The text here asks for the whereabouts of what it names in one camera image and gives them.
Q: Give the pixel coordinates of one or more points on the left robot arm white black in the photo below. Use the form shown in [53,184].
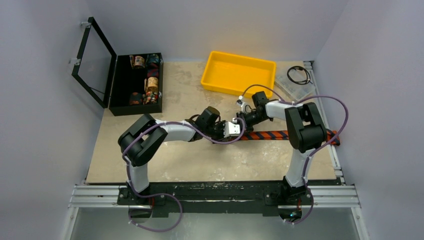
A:
[142,140]

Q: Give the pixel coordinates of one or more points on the rolled tie red navy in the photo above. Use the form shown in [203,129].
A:
[153,73]

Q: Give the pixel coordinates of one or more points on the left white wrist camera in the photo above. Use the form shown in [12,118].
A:
[232,129]

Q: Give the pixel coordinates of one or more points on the rolled tie colourful floral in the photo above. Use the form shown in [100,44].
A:
[150,97]

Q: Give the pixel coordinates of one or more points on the rolled tie dark red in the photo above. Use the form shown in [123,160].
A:
[136,98]

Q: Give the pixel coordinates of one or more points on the rolled tie orange floral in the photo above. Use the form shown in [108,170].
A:
[137,62]

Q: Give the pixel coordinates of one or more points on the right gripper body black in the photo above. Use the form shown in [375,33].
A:
[243,117]

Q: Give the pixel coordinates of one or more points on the rolled tie dark blue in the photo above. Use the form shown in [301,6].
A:
[153,61]

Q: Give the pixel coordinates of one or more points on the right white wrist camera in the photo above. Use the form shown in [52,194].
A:
[242,104]

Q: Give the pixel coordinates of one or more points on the rolled tie beige patterned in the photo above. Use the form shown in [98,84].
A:
[151,84]

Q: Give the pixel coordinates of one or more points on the clear plastic parts box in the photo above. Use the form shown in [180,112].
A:
[296,82]

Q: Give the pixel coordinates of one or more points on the orange navy striped tie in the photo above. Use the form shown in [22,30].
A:
[282,135]

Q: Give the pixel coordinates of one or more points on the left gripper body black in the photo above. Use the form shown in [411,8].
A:
[216,132]

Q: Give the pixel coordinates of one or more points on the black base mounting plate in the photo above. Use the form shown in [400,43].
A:
[270,198]

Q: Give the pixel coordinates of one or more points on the yellow plastic tray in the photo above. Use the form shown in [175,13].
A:
[237,75]

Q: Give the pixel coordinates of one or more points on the black framed box lid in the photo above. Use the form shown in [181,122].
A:
[95,63]

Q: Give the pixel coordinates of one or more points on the black tie storage box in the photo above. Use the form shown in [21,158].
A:
[127,80]

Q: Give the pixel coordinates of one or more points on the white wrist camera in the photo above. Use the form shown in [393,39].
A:
[232,129]
[242,104]

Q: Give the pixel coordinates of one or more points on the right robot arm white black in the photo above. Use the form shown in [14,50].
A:
[306,133]

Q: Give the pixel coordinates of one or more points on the aluminium rail frame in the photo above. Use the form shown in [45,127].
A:
[93,213]

